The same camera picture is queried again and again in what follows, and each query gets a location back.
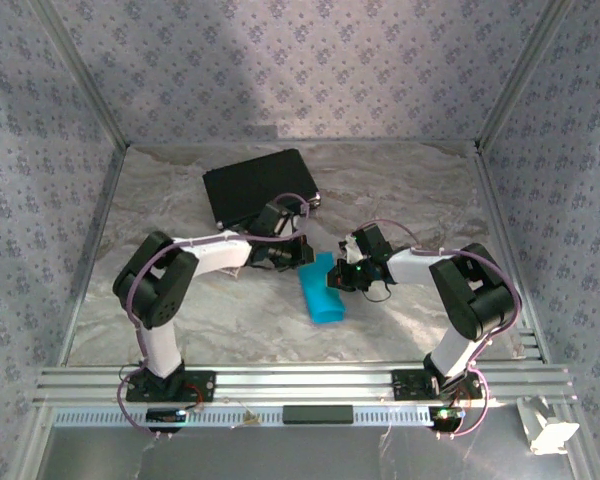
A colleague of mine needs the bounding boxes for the aluminium corner post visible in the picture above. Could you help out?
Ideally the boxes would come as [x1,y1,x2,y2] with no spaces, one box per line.
[473,0,577,151]
[29,0,131,151]

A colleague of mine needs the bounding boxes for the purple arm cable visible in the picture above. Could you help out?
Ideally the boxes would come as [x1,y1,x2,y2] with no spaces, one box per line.
[362,219,524,441]
[117,193,311,441]

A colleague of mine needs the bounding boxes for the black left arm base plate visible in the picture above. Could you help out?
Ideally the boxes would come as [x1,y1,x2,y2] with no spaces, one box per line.
[124,369,217,404]

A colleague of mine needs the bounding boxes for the black hard case, chrome latches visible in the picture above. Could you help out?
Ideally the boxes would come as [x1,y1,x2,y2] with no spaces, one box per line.
[202,148,323,233]

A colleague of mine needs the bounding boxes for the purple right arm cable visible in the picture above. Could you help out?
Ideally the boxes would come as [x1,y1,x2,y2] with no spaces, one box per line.
[362,219,524,441]

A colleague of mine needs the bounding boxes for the black rectangular block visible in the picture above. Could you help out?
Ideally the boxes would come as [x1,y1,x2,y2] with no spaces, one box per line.
[282,404,355,426]

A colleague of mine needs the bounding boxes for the aluminium side rail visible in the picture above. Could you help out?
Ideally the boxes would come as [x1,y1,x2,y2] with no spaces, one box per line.
[471,144,550,364]
[54,145,130,370]

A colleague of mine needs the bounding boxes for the white plastic bracket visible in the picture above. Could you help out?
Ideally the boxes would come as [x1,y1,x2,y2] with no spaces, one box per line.
[515,395,581,456]

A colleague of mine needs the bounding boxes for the slotted cable duct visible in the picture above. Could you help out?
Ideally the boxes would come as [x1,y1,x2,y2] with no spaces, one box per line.
[52,407,434,427]

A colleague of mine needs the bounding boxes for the aluminium back rail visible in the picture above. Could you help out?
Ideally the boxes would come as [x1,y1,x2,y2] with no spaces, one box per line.
[127,138,479,150]

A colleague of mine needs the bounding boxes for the blue square paper sheet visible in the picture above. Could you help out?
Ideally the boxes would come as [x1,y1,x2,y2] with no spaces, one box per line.
[297,252,348,326]

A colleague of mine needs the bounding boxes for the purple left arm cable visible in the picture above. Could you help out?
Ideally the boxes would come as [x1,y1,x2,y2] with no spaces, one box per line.
[117,193,311,441]

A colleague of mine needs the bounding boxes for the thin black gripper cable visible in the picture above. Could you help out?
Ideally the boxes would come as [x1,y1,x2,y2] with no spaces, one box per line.
[362,279,394,305]

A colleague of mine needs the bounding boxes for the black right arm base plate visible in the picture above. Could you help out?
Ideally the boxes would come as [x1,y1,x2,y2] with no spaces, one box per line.
[390,368,484,401]

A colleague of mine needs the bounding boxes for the aluminium mounting rail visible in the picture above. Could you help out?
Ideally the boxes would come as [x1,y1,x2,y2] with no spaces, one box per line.
[32,363,580,407]

